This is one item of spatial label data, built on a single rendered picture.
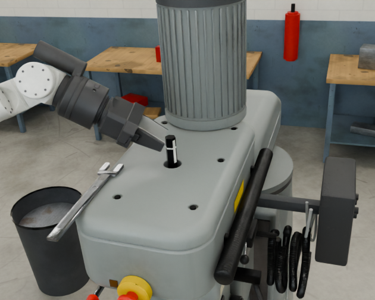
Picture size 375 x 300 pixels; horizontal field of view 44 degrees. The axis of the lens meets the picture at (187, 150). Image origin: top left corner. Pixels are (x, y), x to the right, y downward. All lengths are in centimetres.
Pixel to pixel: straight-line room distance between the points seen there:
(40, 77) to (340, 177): 76
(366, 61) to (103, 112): 394
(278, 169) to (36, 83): 93
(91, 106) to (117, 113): 5
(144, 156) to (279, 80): 439
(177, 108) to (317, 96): 432
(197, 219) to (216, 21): 42
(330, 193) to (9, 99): 74
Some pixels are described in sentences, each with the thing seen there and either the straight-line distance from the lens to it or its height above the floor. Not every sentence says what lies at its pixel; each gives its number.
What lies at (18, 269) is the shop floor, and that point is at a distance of 382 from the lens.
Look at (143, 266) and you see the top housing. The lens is 82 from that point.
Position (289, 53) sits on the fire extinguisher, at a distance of 506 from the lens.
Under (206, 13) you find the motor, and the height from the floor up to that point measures 215.
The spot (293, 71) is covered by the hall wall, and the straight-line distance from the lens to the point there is 526.
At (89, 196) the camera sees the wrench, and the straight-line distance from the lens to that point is 87.
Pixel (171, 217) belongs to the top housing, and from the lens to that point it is 80.
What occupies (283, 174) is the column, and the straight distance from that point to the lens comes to 155.
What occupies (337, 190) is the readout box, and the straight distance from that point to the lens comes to 118.
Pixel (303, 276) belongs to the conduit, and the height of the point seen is 148.
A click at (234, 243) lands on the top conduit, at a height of 181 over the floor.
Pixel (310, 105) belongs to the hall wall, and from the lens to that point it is 538.
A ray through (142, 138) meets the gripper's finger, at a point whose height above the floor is 196.
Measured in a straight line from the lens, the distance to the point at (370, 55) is 465.
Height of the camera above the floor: 236
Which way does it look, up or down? 28 degrees down
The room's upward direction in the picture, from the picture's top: 4 degrees counter-clockwise
